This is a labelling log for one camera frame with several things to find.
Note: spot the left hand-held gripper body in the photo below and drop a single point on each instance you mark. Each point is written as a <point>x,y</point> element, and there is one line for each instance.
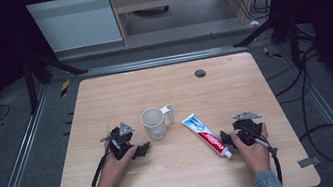
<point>118,143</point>

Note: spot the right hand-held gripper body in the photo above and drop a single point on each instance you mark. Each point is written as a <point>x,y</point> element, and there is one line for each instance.
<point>247,128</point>

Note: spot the person's left hand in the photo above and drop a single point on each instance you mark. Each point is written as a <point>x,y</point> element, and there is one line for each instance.
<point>112,171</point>

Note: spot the person's right hand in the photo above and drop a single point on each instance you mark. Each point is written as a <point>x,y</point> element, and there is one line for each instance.
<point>256,157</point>

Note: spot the red and blue toothpaste tube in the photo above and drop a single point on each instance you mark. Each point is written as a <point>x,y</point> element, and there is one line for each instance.
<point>206,136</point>

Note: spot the grey tape strip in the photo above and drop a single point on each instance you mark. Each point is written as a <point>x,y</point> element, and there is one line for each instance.
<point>309,162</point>

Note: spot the yellow black tape strip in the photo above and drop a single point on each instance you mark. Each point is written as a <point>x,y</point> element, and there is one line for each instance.
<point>65,88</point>
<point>272,53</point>

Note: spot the black tripod stand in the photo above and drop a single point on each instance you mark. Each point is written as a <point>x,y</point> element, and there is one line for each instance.
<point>282,29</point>
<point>33,77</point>

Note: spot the white cabinet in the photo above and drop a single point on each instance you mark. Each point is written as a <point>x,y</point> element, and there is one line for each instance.
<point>75,22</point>

